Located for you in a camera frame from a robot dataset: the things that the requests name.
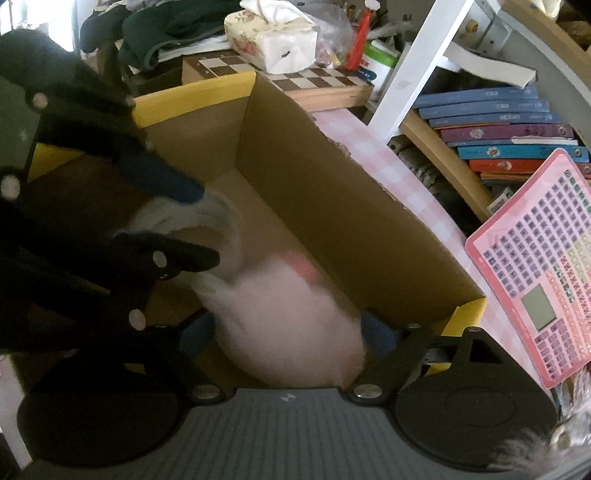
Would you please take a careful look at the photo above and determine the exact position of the pink learning tablet toy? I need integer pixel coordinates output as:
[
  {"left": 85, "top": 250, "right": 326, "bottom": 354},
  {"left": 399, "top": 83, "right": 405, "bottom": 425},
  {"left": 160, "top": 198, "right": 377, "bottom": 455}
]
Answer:
[{"left": 465, "top": 148, "right": 591, "bottom": 388}]

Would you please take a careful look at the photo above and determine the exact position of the wooden chessboard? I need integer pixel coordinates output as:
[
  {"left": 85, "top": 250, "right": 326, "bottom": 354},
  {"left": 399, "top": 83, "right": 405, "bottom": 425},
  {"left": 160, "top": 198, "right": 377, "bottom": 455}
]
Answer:
[{"left": 182, "top": 51, "right": 375, "bottom": 112}]

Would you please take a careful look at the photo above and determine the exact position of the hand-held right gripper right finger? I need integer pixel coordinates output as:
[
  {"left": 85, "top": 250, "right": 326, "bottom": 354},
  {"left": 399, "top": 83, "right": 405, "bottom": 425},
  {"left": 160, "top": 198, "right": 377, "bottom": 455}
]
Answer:
[{"left": 346, "top": 314, "right": 502, "bottom": 406}]

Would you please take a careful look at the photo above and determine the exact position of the row of colourful books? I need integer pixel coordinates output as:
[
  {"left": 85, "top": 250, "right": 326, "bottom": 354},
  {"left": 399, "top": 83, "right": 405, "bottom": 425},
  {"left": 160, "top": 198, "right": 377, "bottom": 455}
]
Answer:
[{"left": 413, "top": 85, "right": 591, "bottom": 185}]

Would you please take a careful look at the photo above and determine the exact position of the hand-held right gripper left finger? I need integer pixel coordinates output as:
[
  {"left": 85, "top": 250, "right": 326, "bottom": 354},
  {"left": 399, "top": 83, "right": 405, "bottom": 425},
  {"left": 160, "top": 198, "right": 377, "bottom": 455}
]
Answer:
[{"left": 124, "top": 310, "right": 237, "bottom": 404}]

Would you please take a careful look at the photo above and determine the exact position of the grey curved shelf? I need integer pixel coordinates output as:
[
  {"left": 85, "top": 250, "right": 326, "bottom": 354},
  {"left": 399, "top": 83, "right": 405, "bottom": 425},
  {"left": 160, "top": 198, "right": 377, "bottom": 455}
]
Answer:
[{"left": 475, "top": 0, "right": 591, "bottom": 121}]

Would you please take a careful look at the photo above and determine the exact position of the green and white canister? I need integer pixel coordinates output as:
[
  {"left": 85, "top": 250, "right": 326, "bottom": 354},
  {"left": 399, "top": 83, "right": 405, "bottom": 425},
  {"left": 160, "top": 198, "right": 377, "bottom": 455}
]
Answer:
[{"left": 360, "top": 39, "right": 400, "bottom": 100}]

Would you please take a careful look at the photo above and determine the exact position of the curved wooden rail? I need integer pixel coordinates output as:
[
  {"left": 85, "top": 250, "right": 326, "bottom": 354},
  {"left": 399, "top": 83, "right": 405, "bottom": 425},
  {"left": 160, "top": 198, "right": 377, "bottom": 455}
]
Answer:
[{"left": 399, "top": 111, "right": 495, "bottom": 222}]

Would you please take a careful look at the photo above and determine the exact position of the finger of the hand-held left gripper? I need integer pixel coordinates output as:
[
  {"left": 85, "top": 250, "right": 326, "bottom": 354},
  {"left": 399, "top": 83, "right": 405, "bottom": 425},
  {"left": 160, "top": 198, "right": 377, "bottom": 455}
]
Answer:
[
  {"left": 0, "top": 30, "right": 206, "bottom": 204},
  {"left": 0, "top": 232, "right": 221, "bottom": 354}
]

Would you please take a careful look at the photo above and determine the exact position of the dark green clothing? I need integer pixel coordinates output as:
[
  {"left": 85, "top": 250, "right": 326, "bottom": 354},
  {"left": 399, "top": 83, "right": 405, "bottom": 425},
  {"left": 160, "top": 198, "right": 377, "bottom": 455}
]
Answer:
[{"left": 81, "top": 0, "right": 241, "bottom": 70}]

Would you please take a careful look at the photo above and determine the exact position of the pink plush toy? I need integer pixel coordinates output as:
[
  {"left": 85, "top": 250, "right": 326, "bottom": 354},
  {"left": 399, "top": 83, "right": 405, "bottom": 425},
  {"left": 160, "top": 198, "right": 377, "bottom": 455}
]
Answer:
[{"left": 191, "top": 251, "right": 368, "bottom": 388}]

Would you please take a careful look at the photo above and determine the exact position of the yellow cardboard box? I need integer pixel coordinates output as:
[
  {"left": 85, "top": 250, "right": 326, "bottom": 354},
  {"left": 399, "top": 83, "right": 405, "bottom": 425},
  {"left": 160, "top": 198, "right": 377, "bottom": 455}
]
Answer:
[{"left": 28, "top": 69, "right": 488, "bottom": 388}]

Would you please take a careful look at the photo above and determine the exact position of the floral tissue box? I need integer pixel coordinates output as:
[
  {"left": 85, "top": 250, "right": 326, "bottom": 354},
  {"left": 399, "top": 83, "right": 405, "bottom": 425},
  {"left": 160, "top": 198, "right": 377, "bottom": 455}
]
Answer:
[{"left": 224, "top": 0, "right": 321, "bottom": 75}]

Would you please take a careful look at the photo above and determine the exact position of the white shelf post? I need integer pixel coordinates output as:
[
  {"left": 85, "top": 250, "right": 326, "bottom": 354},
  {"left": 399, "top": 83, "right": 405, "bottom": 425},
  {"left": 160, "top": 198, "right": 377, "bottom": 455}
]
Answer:
[{"left": 367, "top": 0, "right": 476, "bottom": 141}]

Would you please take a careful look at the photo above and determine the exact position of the pink printed table mat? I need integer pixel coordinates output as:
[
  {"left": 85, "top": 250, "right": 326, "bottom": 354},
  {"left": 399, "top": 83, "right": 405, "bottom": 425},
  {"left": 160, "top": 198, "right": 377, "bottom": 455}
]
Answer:
[{"left": 314, "top": 108, "right": 555, "bottom": 402}]

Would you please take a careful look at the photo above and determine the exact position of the clear plastic bag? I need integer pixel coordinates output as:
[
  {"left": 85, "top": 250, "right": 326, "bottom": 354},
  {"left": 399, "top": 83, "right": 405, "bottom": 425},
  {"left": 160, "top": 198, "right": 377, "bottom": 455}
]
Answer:
[{"left": 305, "top": 4, "right": 356, "bottom": 68}]

